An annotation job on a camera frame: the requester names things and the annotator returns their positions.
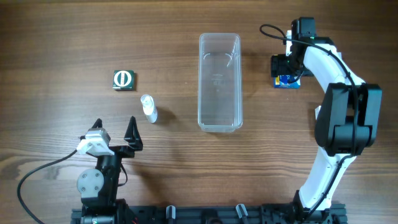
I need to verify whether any blue VapoDrops box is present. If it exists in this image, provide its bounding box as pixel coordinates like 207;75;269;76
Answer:
273;75;300;89

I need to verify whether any dark green ointment box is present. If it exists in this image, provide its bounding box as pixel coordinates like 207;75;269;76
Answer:
113;70;135;90

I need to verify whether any white green caplets box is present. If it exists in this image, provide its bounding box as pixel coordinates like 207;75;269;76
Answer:
315;106;321;119

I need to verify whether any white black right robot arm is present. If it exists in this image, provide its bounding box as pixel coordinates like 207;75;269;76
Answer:
271;17;382;223

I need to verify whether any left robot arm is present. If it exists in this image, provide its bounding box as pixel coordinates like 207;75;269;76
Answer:
71;117;143;224

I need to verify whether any clear plastic container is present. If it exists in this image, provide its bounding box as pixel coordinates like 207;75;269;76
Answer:
198;33;243;133

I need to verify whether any small white spray bottle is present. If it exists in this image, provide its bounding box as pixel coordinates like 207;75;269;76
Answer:
141;95;158;123

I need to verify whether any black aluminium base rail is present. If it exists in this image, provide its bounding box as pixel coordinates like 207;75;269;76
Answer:
70;203;348;224

